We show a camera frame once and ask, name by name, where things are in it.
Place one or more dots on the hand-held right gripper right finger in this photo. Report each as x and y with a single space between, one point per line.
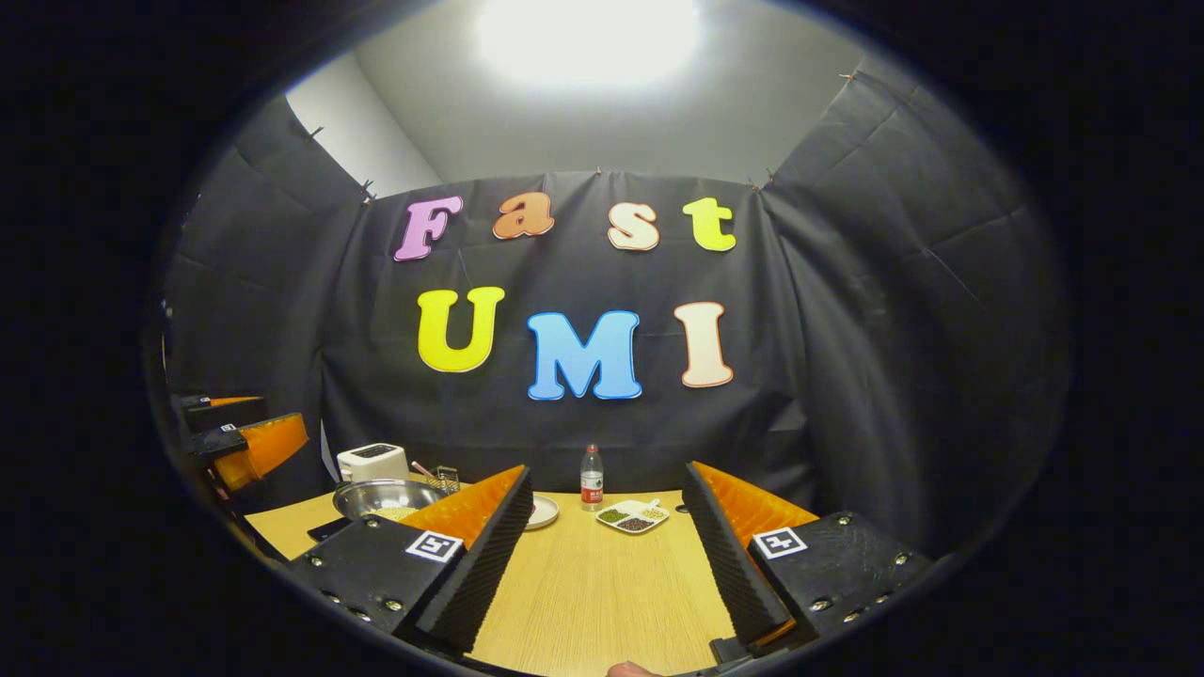
729 564

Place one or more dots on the ceiling light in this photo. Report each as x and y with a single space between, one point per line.
588 38

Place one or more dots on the white round plate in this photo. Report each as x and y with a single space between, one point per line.
544 512

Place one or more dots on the pile of dark red beans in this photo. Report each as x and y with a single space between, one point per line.
636 525

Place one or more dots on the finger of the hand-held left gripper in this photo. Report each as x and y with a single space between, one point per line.
273 444
226 414

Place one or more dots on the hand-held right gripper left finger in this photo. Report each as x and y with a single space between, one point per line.
480 574

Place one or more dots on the pile of green mung beans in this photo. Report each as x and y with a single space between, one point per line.
613 515

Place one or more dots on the clear plastic water bottle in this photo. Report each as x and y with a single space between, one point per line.
592 484

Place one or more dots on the black induction cooktop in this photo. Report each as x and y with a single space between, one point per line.
327 529

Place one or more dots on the white divided dish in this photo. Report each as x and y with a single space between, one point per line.
632 513

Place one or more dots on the white toaster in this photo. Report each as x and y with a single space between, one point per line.
372 464

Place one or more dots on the pile of soybeans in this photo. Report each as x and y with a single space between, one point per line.
397 514

